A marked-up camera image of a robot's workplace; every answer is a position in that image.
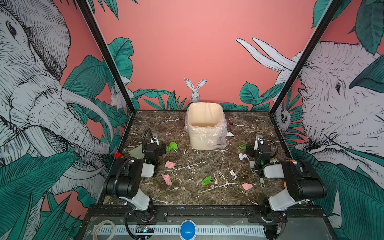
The green paper scrap near bin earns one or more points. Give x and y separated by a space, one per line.
172 147

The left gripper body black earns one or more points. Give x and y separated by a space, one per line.
154 148

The pink paper scrap lower left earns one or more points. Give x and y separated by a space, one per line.
167 179

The pink paper scrap right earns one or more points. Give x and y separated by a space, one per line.
247 186

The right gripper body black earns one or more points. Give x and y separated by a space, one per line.
259 150

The white paper scrap right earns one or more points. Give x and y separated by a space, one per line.
243 157

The light green hand brush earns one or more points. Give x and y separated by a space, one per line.
252 165

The cream trash bin with bag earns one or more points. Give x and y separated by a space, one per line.
206 125

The pink paper scrap upper left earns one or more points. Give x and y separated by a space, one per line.
170 165

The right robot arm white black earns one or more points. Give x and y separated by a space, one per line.
303 184

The green paper scrap centre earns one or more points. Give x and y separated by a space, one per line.
206 181

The light green dustpan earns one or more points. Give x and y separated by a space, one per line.
137 152

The pink paper scrap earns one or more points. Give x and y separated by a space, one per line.
247 186
167 179
170 165

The white paper scrap centre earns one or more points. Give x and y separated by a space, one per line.
233 175

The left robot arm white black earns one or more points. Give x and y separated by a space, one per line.
123 180

